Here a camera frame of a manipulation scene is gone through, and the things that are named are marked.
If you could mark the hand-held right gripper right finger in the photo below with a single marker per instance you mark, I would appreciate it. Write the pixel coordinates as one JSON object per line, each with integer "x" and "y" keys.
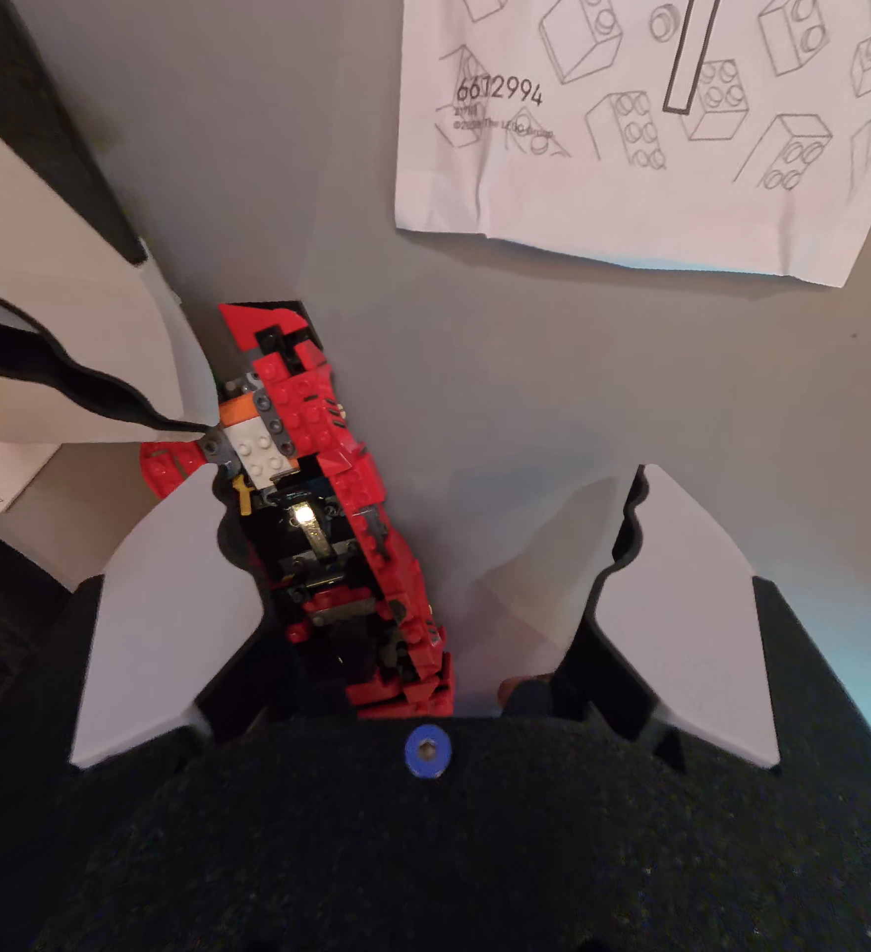
{"x": 688, "y": 632}

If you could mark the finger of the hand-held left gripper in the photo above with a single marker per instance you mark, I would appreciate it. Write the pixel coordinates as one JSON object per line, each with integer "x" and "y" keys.
{"x": 56, "y": 260}
{"x": 19, "y": 409}

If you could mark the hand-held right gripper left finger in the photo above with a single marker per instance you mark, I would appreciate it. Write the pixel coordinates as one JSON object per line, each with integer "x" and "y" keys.
{"x": 167, "y": 632}

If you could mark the red toy brick car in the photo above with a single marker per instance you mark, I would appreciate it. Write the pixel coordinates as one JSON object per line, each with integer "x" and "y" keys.
{"x": 309, "y": 416}

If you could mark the person's right hand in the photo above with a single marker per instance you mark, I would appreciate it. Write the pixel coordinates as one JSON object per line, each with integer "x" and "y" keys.
{"x": 511, "y": 690}

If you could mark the white brick-print paper bag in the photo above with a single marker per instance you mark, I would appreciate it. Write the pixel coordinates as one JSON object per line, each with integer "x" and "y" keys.
{"x": 628, "y": 208}

